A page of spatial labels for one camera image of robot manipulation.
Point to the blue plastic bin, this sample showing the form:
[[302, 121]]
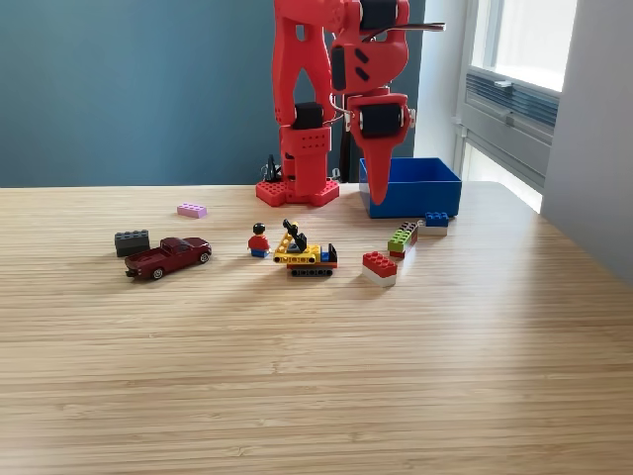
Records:
[[425, 200]]

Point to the black chair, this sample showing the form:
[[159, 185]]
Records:
[[348, 158]]

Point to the black table clamp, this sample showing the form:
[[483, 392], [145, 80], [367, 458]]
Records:
[[271, 170], [334, 174]]

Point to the green brown red brick stack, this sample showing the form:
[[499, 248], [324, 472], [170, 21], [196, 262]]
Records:
[[400, 240]]

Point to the blue on white brick stack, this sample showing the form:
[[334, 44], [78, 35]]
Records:
[[436, 220]]

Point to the red on white brick stack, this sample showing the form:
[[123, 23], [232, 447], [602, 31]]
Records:
[[378, 264]]

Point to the small yellow toy digger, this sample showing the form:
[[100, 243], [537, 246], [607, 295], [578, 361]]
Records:
[[301, 255]]

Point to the toy figure red shirt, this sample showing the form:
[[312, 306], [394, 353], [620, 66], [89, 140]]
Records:
[[258, 243]]

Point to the grey window vent grille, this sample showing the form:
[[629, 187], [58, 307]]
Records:
[[529, 106]]

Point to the flat pink toy brick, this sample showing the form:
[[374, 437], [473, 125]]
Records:
[[192, 210]]

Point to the dark red toy pickup truck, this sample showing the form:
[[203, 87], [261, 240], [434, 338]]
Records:
[[165, 257]]

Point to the dark grey toy brick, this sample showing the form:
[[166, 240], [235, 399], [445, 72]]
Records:
[[131, 245]]

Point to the white window frame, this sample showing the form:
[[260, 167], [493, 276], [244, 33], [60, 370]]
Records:
[[524, 34]]

